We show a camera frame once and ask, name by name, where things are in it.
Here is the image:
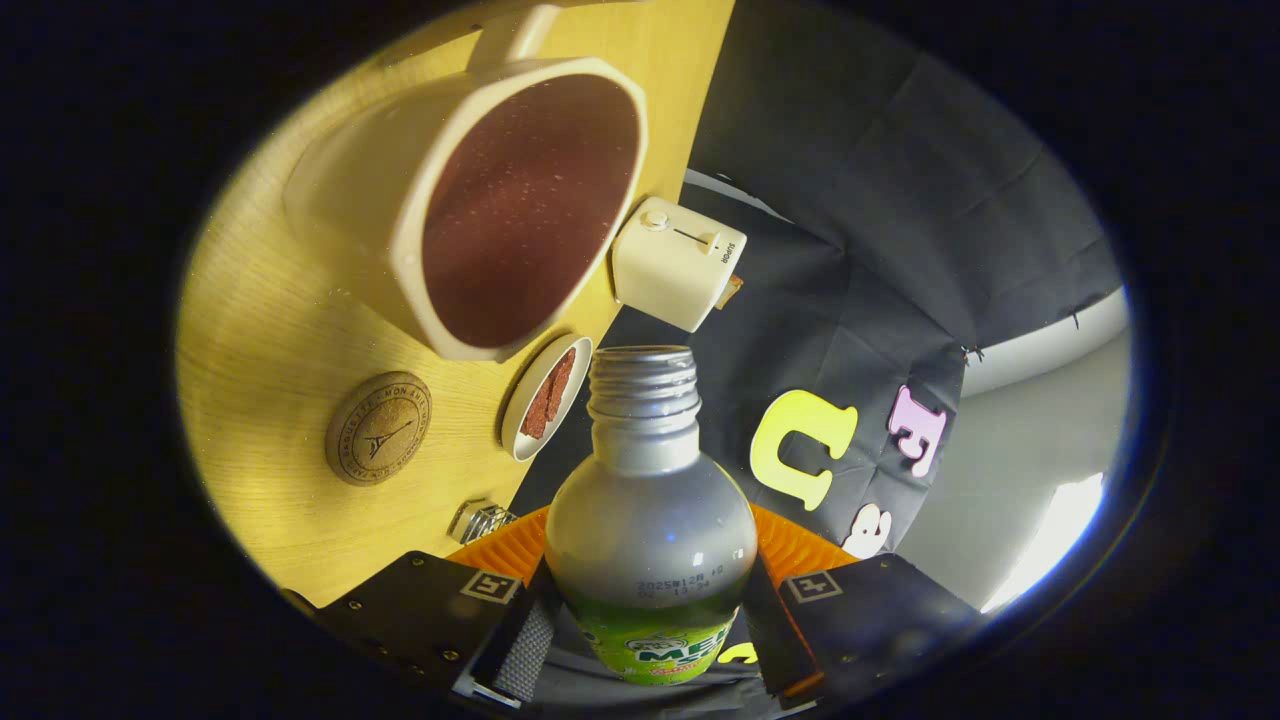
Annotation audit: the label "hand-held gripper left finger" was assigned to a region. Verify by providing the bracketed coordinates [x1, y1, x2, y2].
[283, 505, 561, 711]

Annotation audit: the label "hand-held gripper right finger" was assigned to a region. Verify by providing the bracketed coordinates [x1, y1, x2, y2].
[745, 503, 986, 706]

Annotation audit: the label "silver green juice bottle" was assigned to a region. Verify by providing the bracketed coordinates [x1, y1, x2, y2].
[544, 345, 759, 686]

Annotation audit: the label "round cork coaster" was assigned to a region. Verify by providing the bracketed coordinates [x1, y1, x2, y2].
[325, 371, 433, 487]

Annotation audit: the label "cream cup with wooden handle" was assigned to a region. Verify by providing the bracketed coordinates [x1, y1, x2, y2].
[282, 5, 649, 363]

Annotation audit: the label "small white plate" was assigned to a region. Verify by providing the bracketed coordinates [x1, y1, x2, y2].
[500, 335, 593, 462]

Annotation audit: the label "red meat slices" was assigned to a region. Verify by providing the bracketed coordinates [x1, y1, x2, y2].
[520, 347, 578, 440]

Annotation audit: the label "white toaster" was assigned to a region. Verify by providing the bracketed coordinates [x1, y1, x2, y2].
[612, 196, 748, 334]

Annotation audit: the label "wooden table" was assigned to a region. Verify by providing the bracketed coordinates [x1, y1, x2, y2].
[175, 0, 736, 609]

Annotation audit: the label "black backdrop cloth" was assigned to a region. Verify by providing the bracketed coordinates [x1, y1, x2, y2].
[510, 0, 1126, 720]

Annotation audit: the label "metal wire basket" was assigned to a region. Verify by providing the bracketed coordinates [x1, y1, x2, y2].
[447, 498, 519, 546]

